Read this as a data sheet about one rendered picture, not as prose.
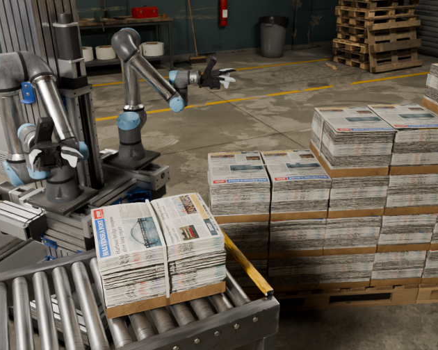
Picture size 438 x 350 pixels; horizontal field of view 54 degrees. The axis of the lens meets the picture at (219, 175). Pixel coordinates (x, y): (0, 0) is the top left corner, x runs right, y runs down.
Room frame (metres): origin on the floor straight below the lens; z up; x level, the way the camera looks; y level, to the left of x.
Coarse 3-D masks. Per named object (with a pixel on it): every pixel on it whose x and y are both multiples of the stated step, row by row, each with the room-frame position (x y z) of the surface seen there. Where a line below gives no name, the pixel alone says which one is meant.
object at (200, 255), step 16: (160, 208) 1.24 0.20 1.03; (176, 208) 1.24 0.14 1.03; (192, 208) 1.23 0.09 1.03; (208, 208) 1.24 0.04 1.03; (176, 224) 1.14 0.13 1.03; (192, 224) 1.14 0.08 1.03; (208, 224) 1.14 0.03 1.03; (176, 240) 1.06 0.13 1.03; (192, 240) 1.06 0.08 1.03; (208, 240) 1.07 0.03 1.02; (224, 240) 1.08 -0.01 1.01; (176, 256) 1.04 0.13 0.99; (192, 256) 1.05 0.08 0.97; (208, 256) 1.07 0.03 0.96; (224, 256) 1.09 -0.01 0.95; (176, 272) 1.04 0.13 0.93; (192, 272) 1.06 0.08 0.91; (208, 272) 1.07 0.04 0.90; (224, 272) 1.09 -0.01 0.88; (192, 288) 1.06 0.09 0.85
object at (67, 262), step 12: (84, 252) 1.31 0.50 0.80; (96, 252) 1.31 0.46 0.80; (36, 264) 1.25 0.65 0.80; (48, 264) 1.24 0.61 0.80; (60, 264) 1.24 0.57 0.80; (72, 264) 1.25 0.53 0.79; (0, 276) 1.18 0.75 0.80; (12, 276) 1.18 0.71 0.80; (24, 276) 1.19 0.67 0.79; (48, 276) 1.22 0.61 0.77; (72, 276) 1.25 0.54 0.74; (12, 288) 1.17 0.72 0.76; (72, 288) 1.25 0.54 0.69; (12, 300) 1.16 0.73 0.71
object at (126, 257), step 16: (96, 208) 1.24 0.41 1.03; (112, 208) 1.23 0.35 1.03; (128, 208) 1.24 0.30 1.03; (96, 224) 1.14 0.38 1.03; (112, 224) 1.14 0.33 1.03; (128, 224) 1.14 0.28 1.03; (144, 224) 1.15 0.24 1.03; (96, 240) 1.06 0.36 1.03; (112, 240) 1.06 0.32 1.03; (128, 240) 1.06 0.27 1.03; (144, 240) 1.06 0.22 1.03; (112, 256) 0.98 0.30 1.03; (128, 256) 0.99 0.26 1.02; (144, 256) 1.01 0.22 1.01; (112, 272) 0.98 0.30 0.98; (128, 272) 0.99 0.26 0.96; (144, 272) 1.01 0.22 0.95; (112, 288) 0.98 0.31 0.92; (128, 288) 1.00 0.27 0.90; (144, 288) 1.01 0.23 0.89; (112, 304) 0.98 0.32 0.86
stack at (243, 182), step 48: (240, 192) 1.81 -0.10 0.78; (288, 192) 1.84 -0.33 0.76; (336, 192) 1.86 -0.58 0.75; (384, 192) 1.88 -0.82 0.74; (432, 192) 1.89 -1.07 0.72; (240, 240) 1.81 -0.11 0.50; (288, 240) 1.84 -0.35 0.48; (336, 240) 1.86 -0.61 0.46; (384, 240) 1.87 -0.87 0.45; (336, 288) 1.87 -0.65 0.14; (384, 288) 1.88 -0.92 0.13
